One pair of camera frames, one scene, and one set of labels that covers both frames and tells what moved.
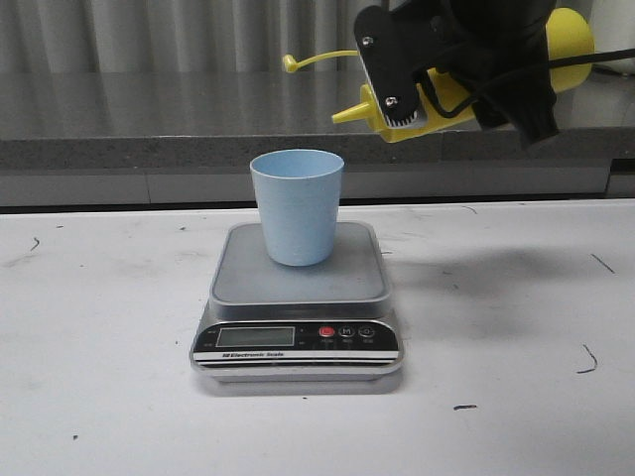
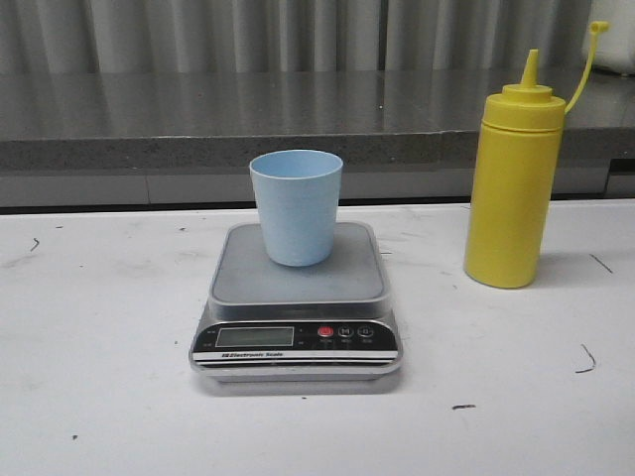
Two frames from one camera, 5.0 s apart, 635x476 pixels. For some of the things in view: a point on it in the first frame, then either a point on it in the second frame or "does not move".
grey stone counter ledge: (119, 139) does not move
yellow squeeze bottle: (570, 32) → (515, 178)
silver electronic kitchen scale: (330, 324) does not move
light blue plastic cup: (299, 191) does not move
